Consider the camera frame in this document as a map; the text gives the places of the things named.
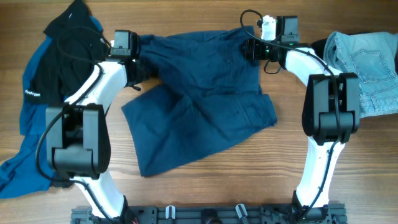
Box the navy blue shorts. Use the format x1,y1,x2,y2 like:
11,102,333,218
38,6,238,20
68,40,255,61
122,26,277,177

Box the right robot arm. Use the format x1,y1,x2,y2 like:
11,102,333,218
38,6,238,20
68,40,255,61
240,16,359,223

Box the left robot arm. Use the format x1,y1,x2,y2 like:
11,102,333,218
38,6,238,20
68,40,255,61
39,30,148,223

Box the black folded garment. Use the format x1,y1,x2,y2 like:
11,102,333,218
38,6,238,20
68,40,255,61
310,30,398,58

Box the light blue denim jeans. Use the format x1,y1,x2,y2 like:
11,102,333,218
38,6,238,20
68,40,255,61
323,32,397,118

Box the blue t-shirt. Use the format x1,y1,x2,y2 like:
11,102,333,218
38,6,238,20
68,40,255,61
1,16,103,198

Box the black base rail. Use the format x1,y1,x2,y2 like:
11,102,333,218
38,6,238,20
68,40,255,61
70,203,348,224

